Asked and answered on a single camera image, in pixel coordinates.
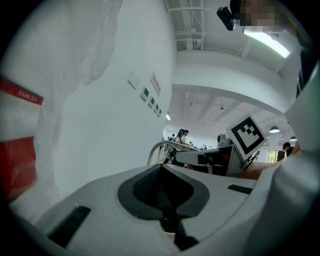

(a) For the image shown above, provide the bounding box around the person's black shirt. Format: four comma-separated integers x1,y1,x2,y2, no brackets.
287,14,316,99

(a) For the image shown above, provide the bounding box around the ceiling tube light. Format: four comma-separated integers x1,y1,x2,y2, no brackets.
242,26,291,60

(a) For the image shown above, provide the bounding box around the person's right forearm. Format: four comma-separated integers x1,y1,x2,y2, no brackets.
242,147,302,181

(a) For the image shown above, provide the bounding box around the black head-worn camera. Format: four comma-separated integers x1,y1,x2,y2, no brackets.
216,6,237,32

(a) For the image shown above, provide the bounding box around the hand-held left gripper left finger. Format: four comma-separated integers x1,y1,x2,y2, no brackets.
37,163,176,256

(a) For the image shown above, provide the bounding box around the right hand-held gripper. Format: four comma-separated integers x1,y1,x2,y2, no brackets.
175,113,268,179

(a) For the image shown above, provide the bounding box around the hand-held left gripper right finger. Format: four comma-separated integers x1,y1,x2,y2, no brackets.
159,163,259,252

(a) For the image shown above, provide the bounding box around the red white wall sign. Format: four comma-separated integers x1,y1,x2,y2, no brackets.
149,71,162,97

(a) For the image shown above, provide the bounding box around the large clear water bottle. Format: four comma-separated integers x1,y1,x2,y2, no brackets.
0,0,122,208

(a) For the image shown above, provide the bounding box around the person's head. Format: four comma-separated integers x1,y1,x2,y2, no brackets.
229,0,298,33

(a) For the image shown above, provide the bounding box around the white light switch plate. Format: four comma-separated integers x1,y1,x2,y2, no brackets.
127,70,142,90

